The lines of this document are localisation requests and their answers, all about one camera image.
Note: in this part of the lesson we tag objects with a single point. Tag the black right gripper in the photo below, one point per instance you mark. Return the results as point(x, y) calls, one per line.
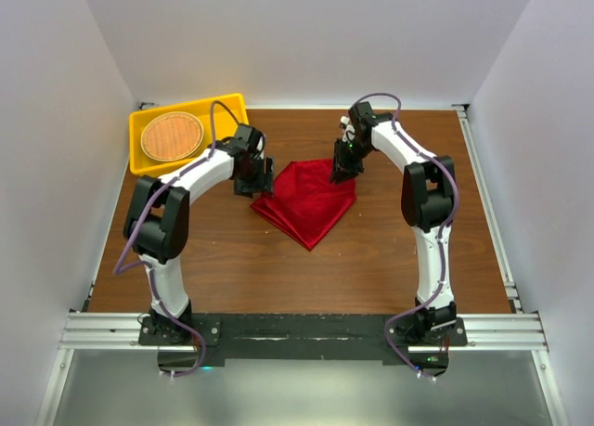
point(342, 167)

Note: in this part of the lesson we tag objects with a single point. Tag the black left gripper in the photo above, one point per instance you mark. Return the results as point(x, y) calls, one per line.
point(263, 183)

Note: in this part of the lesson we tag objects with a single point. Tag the red cloth napkin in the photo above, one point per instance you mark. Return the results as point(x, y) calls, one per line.
point(304, 204)

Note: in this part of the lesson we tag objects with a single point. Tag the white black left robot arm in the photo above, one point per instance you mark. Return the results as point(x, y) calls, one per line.
point(156, 227)

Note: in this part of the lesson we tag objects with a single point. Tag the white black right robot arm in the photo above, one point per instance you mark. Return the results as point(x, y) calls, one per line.
point(429, 203)

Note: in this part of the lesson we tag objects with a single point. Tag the round woven coaster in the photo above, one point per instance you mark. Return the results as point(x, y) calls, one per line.
point(173, 136)

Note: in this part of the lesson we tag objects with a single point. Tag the yellow plastic tray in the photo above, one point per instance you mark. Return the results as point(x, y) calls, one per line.
point(220, 117)

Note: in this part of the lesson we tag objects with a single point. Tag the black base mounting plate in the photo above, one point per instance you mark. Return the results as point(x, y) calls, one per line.
point(226, 337)

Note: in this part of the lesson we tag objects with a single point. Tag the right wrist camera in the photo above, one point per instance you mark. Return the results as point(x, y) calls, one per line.
point(348, 131)

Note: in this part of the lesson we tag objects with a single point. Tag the aluminium frame rail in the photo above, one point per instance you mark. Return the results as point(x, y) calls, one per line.
point(368, 266)

